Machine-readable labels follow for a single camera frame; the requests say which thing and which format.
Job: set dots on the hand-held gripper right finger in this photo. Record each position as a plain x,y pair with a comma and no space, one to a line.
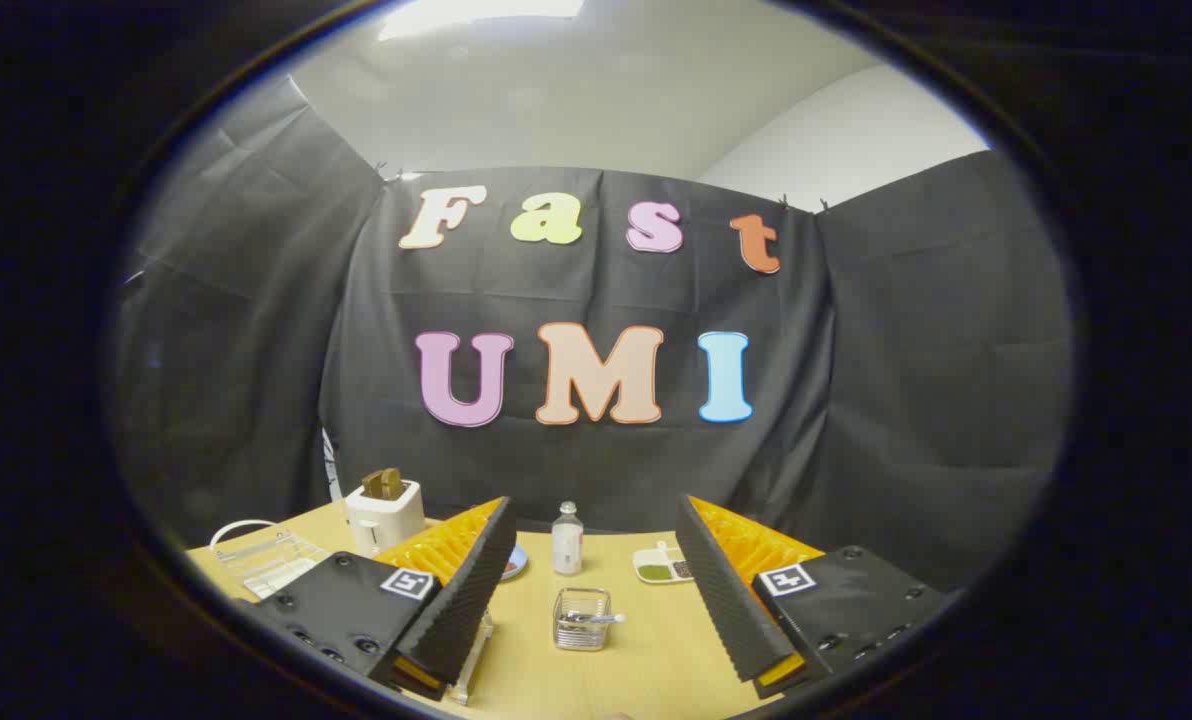
721,590

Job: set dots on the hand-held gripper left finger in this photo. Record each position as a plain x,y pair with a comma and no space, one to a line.
461,600

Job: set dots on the blue plate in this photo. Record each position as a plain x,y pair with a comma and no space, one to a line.
515,563

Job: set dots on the white spoon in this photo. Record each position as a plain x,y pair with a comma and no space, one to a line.
596,618

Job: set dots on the metal mesh basket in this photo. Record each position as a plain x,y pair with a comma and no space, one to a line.
581,635

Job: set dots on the white divided sauce tray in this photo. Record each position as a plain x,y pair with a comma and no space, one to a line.
656,570

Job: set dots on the white toaster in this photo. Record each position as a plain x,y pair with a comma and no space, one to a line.
386,520

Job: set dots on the small clear bottle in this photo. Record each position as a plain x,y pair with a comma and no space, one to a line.
567,545

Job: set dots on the brown bread slices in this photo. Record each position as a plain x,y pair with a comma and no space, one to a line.
383,484

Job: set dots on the black backdrop cloth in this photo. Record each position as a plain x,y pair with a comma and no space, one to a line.
576,470

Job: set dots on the ceiling light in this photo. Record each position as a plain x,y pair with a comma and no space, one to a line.
476,15

